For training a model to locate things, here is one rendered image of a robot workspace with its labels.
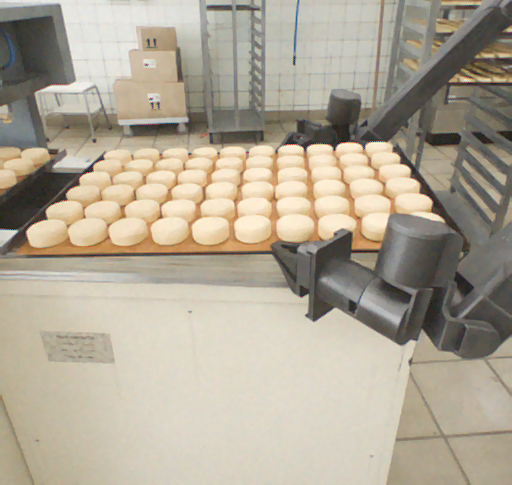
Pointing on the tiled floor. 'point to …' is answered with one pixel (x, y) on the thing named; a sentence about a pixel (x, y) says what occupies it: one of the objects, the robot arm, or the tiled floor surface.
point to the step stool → (74, 104)
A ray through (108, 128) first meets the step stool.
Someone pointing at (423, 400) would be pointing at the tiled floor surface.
